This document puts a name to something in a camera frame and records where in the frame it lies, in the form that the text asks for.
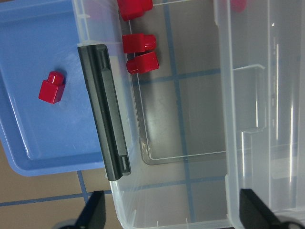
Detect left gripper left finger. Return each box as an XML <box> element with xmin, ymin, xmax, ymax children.
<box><xmin>55</xmin><ymin>191</ymin><xmax>106</xmax><ymax>229</ymax></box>

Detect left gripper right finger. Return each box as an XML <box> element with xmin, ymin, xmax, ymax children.
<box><xmin>239</xmin><ymin>188</ymin><xmax>305</xmax><ymax>229</ymax></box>

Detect red block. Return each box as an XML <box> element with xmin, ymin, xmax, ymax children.
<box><xmin>117</xmin><ymin>0</ymin><xmax>153</xmax><ymax>21</ymax></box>
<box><xmin>122</xmin><ymin>33</ymin><xmax>157</xmax><ymax>54</ymax></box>
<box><xmin>126</xmin><ymin>52</ymin><xmax>160</xmax><ymax>74</ymax></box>
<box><xmin>230</xmin><ymin>0</ymin><xmax>247</xmax><ymax>12</ymax></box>
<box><xmin>38</xmin><ymin>71</ymin><xmax>65</xmax><ymax>104</ymax></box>

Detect clear plastic box lid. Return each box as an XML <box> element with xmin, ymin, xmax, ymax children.
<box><xmin>214</xmin><ymin>0</ymin><xmax>305</xmax><ymax>229</ymax></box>

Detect blue plastic tray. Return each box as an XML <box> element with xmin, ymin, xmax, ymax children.
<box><xmin>0</xmin><ymin>0</ymin><xmax>104</xmax><ymax>177</ymax></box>

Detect clear plastic storage box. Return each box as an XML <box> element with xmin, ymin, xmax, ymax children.
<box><xmin>71</xmin><ymin>0</ymin><xmax>305</xmax><ymax>229</ymax></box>

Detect black box latch handle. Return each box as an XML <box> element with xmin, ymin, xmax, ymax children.
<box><xmin>78</xmin><ymin>44</ymin><xmax>131</xmax><ymax>181</ymax></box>

